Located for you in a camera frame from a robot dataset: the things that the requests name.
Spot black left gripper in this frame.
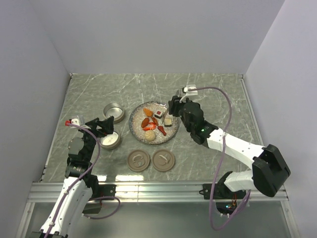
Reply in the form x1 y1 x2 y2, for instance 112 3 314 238
80 116 113 161

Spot metal serving tongs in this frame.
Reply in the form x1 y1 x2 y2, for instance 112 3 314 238
162 107 172 124

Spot red sushi roll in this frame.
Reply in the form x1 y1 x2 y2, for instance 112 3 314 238
154 110 163 119

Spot red chicken drumstick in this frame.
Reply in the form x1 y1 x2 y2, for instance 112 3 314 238
157 126 166 136

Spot white steamed bun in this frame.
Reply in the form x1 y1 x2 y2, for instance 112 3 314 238
144 130 156 141

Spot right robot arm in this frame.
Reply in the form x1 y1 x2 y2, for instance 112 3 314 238
168 86 291 199

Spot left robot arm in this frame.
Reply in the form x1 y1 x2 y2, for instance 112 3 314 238
29 116 114 238

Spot far steel lunch tin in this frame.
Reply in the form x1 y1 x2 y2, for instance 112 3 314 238
103 102 125 124

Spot steel lunch tin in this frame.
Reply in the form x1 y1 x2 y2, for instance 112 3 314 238
103 102 125 124
99 131 121 150

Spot near steel lunch tin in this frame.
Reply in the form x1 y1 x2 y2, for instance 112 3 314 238
99 131 121 150

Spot speckled ceramic plate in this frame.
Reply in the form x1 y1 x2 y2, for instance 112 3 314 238
129 101 179 145

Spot brown fried oval piece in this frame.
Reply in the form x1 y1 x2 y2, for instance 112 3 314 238
141 118 150 128

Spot red shrimp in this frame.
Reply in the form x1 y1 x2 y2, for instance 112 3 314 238
143 122 157 131

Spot left brown lid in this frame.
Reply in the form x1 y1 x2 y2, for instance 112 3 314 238
127 149 151 173

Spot brown lid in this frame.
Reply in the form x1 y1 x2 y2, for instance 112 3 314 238
127 149 151 173
152 149 175 172

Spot right brown lid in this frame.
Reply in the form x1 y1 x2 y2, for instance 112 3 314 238
152 149 175 172

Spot circuit board with led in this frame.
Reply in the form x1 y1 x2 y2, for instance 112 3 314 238
215 202 237 215

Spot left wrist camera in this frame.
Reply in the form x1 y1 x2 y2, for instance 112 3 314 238
65 115 85 128

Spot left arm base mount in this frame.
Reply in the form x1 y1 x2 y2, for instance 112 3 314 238
97 184 116 200

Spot aluminium frame rail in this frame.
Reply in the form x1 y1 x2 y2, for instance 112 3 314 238
27 180 289 204

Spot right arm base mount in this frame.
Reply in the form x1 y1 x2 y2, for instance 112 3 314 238
199 183 247 200

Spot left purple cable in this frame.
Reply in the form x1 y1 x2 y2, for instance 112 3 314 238
43 122 121 238

